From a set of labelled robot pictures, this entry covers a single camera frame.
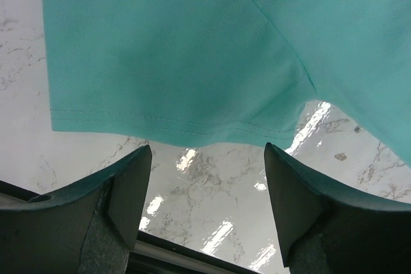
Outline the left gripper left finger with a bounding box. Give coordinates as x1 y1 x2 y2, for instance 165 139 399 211
1 145 152 273

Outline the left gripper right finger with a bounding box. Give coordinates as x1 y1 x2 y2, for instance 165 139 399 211
264 144 410 273

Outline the teal t shirt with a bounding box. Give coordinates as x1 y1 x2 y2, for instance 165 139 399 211
42 0 410 162

